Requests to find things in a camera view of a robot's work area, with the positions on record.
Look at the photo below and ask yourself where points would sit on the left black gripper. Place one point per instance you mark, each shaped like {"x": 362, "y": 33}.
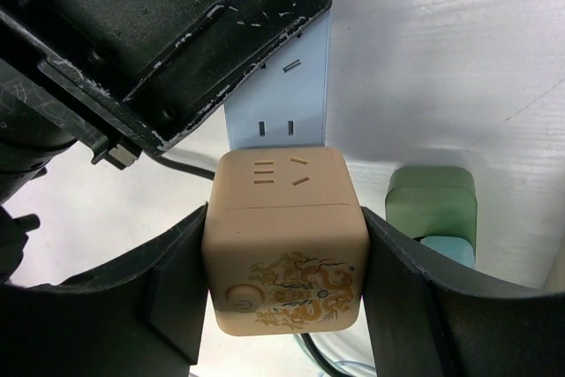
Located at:
{"x": 28, "y": 143}

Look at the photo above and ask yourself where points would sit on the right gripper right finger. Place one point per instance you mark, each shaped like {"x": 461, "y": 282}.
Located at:
{"x": 429, "y": 315}

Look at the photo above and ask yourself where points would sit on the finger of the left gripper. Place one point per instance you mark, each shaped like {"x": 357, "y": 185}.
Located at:
{"x": 127, "y": 77}

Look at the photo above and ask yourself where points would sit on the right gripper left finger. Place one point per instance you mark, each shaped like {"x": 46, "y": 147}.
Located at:
{"x": 140, "y": 314}

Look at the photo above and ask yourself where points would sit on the green power strip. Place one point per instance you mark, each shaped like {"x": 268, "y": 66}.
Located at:
{"x": 427, "y": 201}

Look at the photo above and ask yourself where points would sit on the beige dragon cube adapter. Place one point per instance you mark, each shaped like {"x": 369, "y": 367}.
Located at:
{"x": 285, "y": 243}

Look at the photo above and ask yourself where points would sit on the light blue power strip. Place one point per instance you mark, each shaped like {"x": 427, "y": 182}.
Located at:
{"x": 284, "y": 104}

